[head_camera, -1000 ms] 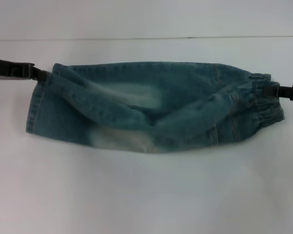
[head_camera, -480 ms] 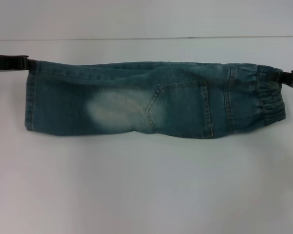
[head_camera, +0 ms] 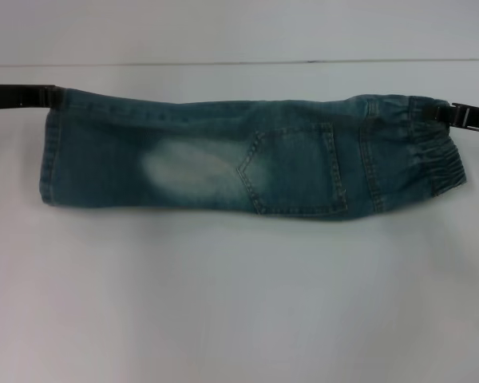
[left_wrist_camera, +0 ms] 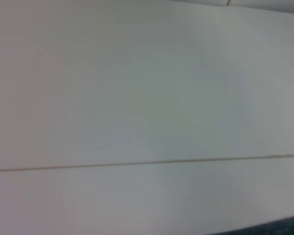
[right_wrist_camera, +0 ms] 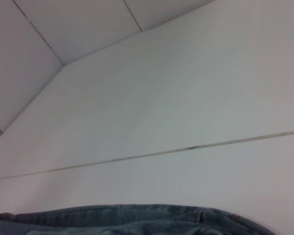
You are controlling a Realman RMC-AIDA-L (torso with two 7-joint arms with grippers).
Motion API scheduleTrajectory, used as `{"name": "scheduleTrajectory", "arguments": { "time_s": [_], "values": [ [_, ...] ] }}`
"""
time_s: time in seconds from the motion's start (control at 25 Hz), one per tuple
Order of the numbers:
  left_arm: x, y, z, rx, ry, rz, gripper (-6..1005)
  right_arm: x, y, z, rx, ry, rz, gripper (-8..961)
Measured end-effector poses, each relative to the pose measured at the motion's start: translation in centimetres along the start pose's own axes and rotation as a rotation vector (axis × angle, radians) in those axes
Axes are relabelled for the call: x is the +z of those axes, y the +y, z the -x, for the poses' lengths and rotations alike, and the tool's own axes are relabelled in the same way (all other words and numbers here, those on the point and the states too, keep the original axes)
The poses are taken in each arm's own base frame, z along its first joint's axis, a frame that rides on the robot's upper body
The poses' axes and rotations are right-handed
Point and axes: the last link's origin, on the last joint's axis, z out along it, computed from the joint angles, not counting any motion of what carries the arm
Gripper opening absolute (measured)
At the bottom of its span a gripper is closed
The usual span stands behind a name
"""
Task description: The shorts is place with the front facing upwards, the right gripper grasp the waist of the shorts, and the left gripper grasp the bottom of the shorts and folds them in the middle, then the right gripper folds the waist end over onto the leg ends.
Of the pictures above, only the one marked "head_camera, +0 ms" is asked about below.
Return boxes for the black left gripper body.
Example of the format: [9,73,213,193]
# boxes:
[0,82,56,109]

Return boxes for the blue denim shorts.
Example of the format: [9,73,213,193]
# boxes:
[41,88,470,219]

